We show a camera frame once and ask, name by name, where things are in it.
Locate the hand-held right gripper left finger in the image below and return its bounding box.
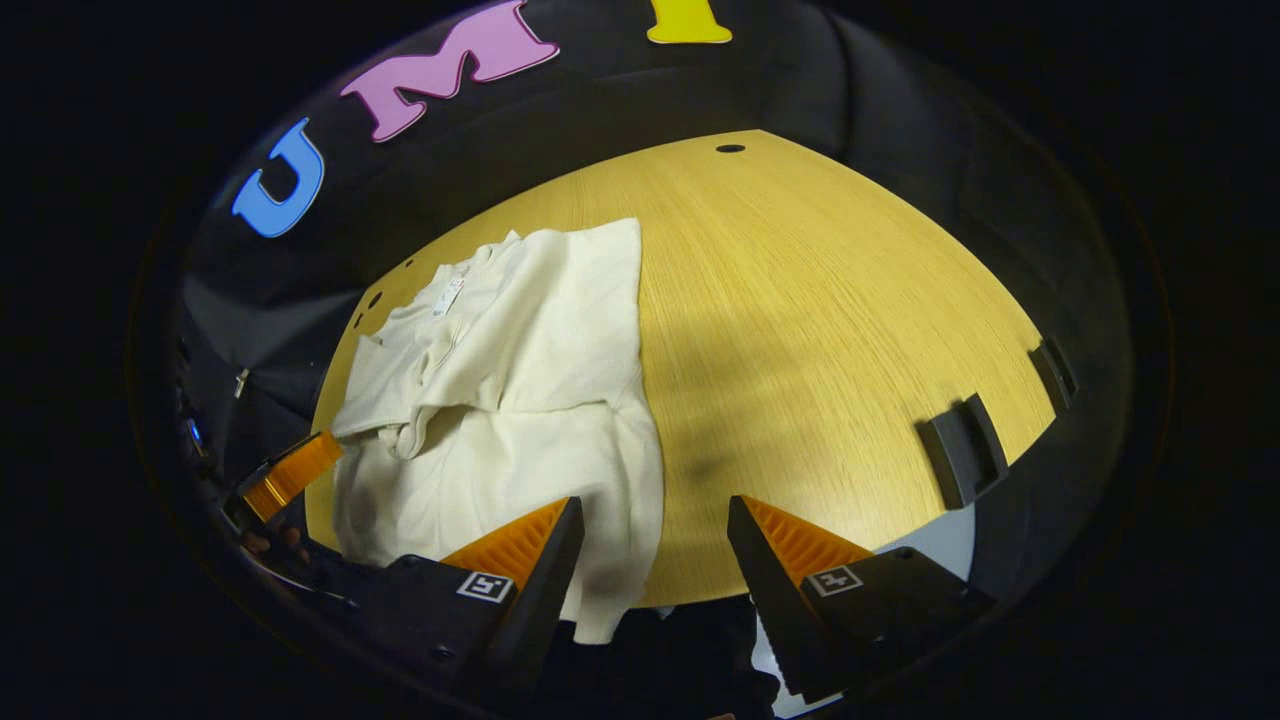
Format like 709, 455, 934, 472
350, 497, 587, 701

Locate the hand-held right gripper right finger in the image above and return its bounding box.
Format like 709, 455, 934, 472
727, 495, 997, 706

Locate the white knit sweater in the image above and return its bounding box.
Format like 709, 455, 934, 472
330, 218, 666, 644

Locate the black backdrop cloth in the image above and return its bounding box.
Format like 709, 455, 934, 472
175, 0, 1136, 601

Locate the black table edge bracket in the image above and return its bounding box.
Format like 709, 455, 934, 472
1030, 337, 1079, 413
918, 394, 1009, 510

